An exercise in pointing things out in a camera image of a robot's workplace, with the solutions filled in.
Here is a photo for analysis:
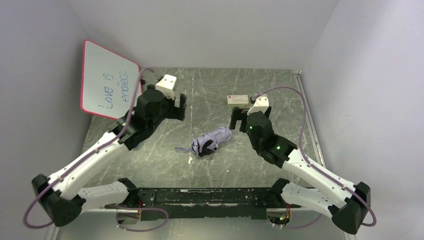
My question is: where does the light purple folding umbrella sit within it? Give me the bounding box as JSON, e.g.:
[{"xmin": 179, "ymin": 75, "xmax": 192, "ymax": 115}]
[{"xmin": 174, "ymin": 126, "xmax": 233, "ymax": 158}]

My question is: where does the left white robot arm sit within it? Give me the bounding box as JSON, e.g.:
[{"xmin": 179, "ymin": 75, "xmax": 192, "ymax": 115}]
[{"xmin": 31, "ymin": 84, "xmax": 187, "ymax": 227}]

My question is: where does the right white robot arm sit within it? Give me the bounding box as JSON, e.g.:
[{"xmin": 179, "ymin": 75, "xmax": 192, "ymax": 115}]
[{"xmin": 229, "ymin": 107, "xmax": 371, "ymax": 235}]

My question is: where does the small white cardboard box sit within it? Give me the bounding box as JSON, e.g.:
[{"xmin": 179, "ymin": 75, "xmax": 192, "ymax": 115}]
[{"xmin": 226, "ymin": 94, "xmax": 250, "ymax": 108}]

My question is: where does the red framed whiteboard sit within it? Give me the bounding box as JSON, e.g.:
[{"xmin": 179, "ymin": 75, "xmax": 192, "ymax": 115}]
[{"xmin": 80, "ymin": 39, "xmax": 141, "ymax": 120}]

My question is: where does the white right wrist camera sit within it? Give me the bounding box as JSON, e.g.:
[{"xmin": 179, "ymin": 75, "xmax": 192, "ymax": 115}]
[{"xmin": 247, "ymin": 93, "xmax": 270, "ymax": 115}]

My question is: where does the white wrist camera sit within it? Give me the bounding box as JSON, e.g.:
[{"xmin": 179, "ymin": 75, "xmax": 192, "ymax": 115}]
[
  {"xmin": 247, "ymin": 93, "xmax": 270, "ymax": 115},
  {"xmin": 154, "ymin": 74, "xmax": 177, "ymax": 100}
]

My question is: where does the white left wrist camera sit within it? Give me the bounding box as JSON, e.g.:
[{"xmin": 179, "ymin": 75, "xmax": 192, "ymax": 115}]
[{"xmin": 154, "ymin": 74, "xmax": 177, "ymax": 100}]

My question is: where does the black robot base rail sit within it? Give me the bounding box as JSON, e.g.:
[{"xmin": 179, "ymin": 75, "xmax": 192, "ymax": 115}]
[{"xmin": 120, "ymin": 187, "xmax": 288, "ymax": 221}]

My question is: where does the aluminium frame rail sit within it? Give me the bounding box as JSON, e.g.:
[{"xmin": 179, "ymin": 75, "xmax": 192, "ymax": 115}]
[{"xmin": 46, "ymin": 187, "xmax": 347, "ymax": 213}]

